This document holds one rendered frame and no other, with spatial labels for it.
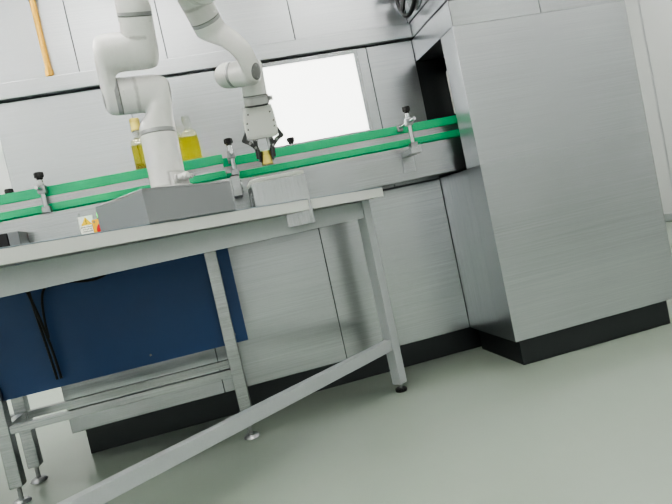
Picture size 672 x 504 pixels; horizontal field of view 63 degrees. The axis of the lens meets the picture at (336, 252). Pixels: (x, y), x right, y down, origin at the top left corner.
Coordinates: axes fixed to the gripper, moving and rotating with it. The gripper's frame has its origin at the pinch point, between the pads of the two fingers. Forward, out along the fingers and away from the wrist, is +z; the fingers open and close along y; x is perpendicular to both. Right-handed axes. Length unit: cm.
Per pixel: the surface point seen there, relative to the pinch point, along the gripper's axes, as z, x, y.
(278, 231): 21.4, 16.4, 1.7
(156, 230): 8, 43, 33
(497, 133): 8, -4, -83
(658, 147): 95, -269, -386
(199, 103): -17, -45, 18
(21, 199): 2, -10, 77
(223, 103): -15.4, -44.4, 9.0
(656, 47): 5, -277, -385
